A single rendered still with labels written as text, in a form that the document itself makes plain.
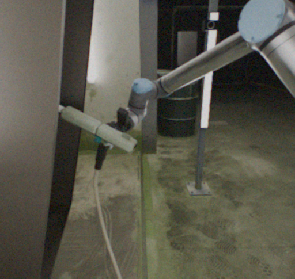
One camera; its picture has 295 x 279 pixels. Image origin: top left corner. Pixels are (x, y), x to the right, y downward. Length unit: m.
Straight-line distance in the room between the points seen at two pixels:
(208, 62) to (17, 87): 0.72
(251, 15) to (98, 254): 1.43
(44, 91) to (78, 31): 0.61
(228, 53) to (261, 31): 0.24
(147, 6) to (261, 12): 1.97
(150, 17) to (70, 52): 1.67
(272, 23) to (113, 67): 2.07
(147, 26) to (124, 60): 0.40
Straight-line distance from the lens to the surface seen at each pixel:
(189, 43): 7.59
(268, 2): 0.77
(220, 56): 0.99
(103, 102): 2.71
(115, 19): 2.65
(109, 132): 0.88
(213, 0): 1.91
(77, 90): 1.09
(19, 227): 0.63
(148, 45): 2.63
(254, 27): 0.77
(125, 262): 1.58
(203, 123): 1.95
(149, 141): 2.83
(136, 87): 1.07
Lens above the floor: 1.20
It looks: 19 degrees down
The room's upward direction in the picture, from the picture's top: straight up
